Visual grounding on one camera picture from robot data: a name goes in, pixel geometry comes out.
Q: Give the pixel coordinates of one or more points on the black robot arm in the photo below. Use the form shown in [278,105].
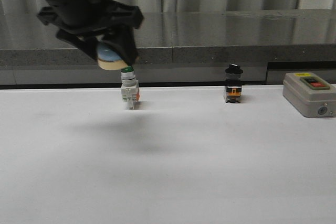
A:
[102,29]

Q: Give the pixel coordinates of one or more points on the grey push button box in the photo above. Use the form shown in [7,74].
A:
[312,96]

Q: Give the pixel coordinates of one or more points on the black selector knob switch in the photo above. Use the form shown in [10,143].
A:
[233,86]

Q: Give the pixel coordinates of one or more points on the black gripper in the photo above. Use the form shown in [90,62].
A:
[80,20]

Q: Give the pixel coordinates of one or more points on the green push button switch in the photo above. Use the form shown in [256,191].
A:
[130,87]

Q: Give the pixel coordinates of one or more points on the grey stone counter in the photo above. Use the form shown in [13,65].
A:
[178,49]

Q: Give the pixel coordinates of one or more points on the blue and cream call bell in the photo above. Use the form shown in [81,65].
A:
[108,59]

